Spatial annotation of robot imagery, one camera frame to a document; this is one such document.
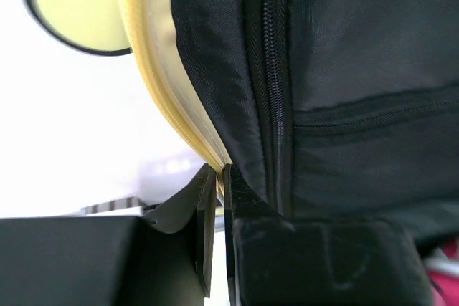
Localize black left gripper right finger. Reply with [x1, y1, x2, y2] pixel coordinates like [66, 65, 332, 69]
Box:
[224, 165, 435, 305]

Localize pink camouflage shorts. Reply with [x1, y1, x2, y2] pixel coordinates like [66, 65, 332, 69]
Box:
[424, 238, 459, 306]

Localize yellow suitcase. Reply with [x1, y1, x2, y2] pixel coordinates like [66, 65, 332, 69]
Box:
[25, 0, 458, 244]

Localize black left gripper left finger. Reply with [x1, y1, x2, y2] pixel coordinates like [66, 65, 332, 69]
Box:
[1, 165, 217, 305]

